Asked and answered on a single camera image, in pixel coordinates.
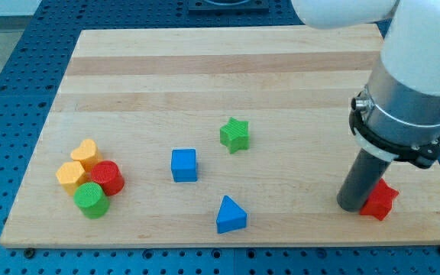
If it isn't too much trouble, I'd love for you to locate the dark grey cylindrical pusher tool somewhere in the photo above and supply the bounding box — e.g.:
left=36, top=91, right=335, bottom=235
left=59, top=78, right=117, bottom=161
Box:
left=337, top=149, right=390, bottom=212

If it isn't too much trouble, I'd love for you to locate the red cylinder block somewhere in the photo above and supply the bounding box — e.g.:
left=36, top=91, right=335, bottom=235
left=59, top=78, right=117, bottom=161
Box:
left=91, top=160, right=125, bottom=196

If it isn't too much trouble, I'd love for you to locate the green star block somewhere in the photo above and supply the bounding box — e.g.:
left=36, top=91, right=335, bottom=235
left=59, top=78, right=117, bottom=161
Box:
left=220, top=117, right=250, bottom=154

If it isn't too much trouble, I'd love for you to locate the wooden board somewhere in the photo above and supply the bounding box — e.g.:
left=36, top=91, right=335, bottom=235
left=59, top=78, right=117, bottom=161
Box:
left=0, top=24, right=440, bottom=248

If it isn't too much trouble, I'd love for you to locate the yellow heart block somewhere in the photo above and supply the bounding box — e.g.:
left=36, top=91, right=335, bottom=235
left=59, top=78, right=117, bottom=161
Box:
left=70, top=139, right=104, bottom=173

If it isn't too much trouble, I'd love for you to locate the yellow hexagon block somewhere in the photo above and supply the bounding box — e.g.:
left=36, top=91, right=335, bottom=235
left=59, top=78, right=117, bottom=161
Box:
left=56, top=161, right=88, bottom=196

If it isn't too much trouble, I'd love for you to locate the blue triangle block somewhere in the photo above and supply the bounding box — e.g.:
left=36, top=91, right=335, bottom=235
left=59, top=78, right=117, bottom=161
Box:
left=216, top=196, right=248, bottom=234

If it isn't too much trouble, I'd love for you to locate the blue cube block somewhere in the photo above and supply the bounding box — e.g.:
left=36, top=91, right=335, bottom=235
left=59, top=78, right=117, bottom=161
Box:
left=170, top=148, right=198, bottom=182

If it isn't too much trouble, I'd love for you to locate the red star block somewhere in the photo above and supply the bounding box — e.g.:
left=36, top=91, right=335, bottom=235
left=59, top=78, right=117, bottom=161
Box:
left=359, top=178, right=400, bottom=221

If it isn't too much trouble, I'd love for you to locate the dark mounting plate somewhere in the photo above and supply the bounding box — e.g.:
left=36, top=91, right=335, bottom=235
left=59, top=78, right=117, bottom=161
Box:
left=188, top=0, right=269, bottom=14

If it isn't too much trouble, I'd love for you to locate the green cylinder block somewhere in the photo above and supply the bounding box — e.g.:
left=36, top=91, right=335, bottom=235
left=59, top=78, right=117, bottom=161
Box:
left=73, top=182, right=110, bottom=219

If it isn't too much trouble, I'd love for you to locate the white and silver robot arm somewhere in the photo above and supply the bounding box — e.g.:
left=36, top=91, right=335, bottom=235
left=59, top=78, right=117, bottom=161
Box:
left=293, top=0, right=440, bottom=212

